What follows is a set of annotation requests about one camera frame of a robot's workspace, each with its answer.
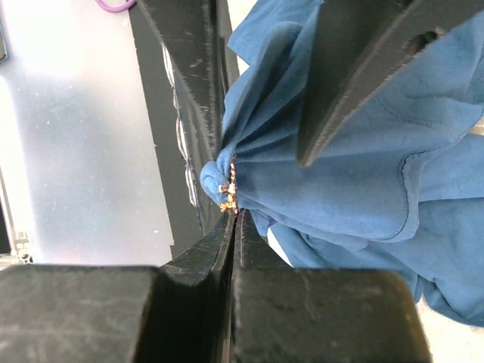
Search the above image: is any blue t-shirt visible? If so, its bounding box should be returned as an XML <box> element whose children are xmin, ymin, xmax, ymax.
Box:
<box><xmin>200</xmin><ymin>1</ymin><xmax>483</xmax><ymax>326</ymax></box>

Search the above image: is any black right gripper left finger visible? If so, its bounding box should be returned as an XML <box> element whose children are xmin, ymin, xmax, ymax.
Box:
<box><xmin>1</xmin><ymin>211</ymin><xmax>236</xmax><ymax>362</ymax></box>

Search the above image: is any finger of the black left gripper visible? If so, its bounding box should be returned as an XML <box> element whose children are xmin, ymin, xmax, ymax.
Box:
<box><xmin>138</xmin><ymin>1</ymin><xmax>227</xmax><ymax>160</ymax></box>
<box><xmin>296</xmin><ymin>0</ymin><xmax>483</xmax><ymax>167</ymax></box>

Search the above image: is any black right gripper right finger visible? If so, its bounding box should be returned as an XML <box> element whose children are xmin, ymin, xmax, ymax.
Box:
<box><xmin>232</xmin><ymin>210</ymin><xmax>432</xmax><ymax>362</ymax></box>

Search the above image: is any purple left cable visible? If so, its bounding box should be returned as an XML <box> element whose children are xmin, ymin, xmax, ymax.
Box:
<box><xmin>94</xmin><ymin>0</ymin><xmax>137</xmax><ymax>15</ymax></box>

